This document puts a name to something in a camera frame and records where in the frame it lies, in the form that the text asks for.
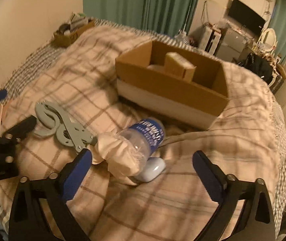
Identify green white barcode box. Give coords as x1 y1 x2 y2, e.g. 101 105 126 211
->
164 52 196 82

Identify grey striped bed sheet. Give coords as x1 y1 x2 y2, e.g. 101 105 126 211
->
0 17 286 236

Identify small cardboard box with clutter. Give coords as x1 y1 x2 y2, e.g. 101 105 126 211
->
53 12 95 48

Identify light blue earbud case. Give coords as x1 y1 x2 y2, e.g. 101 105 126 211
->
134 157 166 183

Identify clear water bottle blue label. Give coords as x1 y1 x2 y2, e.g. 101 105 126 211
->
117 117 165 180

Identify black clothes on chair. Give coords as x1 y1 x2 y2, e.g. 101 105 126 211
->
232 53 273 84

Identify brown cardboard box on bed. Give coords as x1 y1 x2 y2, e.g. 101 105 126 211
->
115 41 229 130

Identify grey mini fridge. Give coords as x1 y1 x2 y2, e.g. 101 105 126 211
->
214 28 246 62

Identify white oval vanity mirror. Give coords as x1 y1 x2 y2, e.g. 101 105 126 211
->
257 28 277 52

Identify large clear water jug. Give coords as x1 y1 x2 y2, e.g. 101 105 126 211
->
174 29 190 45

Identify white suitcase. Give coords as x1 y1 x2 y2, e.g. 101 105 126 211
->
198 25 221 55

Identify green curtain left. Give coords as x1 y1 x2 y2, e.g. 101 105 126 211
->
83 0 198 37

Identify green curtain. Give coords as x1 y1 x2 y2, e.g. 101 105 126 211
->
83 0 198 37
268 0 286 64

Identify green curtain right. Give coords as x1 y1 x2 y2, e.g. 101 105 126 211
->
268 0 286 64

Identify black wall television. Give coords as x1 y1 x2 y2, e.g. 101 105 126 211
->
228 0 265 36

